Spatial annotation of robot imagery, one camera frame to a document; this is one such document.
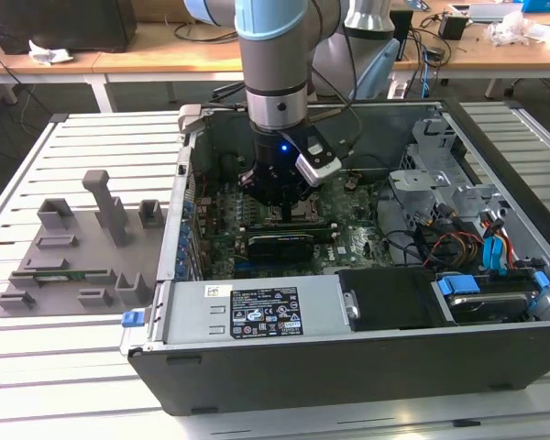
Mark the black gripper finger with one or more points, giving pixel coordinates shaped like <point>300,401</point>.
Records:
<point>288,215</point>

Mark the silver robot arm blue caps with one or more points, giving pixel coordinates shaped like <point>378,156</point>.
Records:
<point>275,69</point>

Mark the black graphics card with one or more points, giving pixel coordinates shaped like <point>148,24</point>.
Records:
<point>279,249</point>

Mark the green motherboard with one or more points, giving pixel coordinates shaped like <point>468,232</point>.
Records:
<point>353,238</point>

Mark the silver metal drive cage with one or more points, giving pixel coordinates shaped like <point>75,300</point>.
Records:
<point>417,181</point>

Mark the silver power supply unit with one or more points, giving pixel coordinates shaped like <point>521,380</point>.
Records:
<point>188,311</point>

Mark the black grey PC case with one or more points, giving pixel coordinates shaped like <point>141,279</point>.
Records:
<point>348,366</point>

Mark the blue case release latch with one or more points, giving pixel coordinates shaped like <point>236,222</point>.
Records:
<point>133,319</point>

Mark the grey parts rack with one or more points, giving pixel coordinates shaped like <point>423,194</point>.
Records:
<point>96,256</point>

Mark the narrow black tower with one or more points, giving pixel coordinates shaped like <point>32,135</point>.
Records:
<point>402,32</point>

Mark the hard disk in blue carrier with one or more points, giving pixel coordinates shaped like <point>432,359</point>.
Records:
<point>490,304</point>

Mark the small black box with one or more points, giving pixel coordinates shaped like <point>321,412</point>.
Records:
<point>452,27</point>

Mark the black computer tower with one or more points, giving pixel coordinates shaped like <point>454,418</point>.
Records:
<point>73,23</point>

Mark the white crumpled paper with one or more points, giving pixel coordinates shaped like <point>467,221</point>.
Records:
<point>50,54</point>

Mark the silver laptop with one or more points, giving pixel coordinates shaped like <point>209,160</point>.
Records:
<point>495,11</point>

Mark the white plastic bag pile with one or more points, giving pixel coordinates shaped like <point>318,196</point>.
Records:
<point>509,29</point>

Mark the blue cardboard box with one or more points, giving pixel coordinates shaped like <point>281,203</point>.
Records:
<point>545,5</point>

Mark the wooden desk white frame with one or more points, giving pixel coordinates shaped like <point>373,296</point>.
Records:
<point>486,59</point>
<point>119,59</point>

